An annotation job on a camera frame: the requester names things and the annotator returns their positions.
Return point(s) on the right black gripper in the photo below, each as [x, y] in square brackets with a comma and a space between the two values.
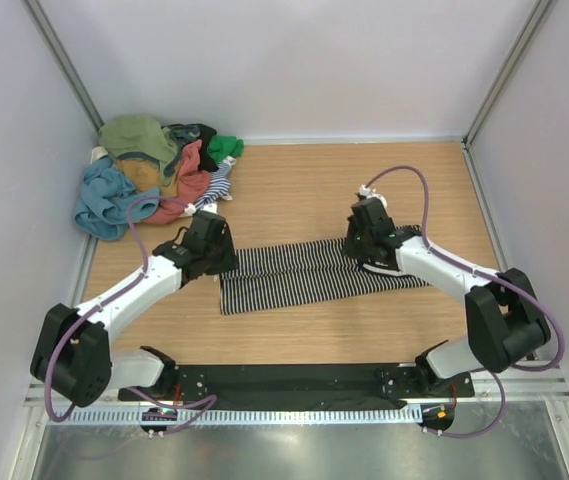
[349, 247]

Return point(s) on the slotted cable duct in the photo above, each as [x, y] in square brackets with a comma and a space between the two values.
[145, 416]

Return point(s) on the white tray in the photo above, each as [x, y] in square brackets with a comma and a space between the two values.
[97, 153]

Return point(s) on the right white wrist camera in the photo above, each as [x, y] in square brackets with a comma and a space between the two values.
[366, 192]

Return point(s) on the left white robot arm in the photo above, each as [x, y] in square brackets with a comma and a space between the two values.
[74, 357]

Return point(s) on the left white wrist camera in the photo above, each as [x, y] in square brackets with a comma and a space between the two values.
[191, 209]

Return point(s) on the light blue tank top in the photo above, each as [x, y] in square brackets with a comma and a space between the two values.
[105, 194]

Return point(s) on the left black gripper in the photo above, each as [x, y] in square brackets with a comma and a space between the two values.
[229, 260]

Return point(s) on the bright green tank top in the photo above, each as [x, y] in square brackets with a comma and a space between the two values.
[220, 147]

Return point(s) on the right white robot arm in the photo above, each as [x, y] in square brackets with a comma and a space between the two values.
[504, 323]

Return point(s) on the aluminium frame rail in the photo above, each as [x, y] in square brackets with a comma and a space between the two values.
[85, 389]

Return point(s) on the olive green tank top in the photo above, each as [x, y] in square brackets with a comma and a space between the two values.
[142, 137]

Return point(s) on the black white striped tank top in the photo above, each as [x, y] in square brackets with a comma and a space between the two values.
[281, 276]

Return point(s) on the blue white striped tank top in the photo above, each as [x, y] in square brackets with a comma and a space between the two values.
[220, 185]

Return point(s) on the salmon pink tank top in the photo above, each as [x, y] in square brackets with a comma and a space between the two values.
[187, 186]

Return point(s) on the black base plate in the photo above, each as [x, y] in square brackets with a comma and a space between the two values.
[310, 387]

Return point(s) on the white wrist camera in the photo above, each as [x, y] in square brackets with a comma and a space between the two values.
[191, 209]
[366, 192]

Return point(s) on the mustard yellow tank top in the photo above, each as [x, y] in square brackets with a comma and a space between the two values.
[145, 176]

